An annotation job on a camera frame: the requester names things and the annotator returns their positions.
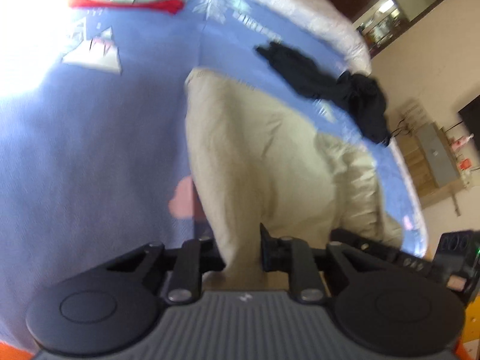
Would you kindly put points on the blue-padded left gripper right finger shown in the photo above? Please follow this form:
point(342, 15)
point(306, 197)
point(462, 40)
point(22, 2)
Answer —
point(275, 252)

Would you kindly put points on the wooden cabinet with grey drawer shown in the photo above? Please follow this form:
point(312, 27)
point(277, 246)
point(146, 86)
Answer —
point(429, 156)

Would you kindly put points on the black wall television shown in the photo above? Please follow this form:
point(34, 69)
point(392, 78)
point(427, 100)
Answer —
point(470, 116)

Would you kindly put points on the beige pants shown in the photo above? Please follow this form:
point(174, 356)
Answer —
point(256, 162)

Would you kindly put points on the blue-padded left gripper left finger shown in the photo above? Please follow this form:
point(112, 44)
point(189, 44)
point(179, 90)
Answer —
point(210, 259)

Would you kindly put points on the black pants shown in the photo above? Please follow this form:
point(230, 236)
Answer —
point(358, 95)

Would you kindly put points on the white bottle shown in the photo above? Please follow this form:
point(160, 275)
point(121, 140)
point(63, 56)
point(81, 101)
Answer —
point(462, 141)

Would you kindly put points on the blue printed bed sheet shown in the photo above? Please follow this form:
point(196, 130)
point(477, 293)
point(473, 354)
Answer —
point(93, 150)

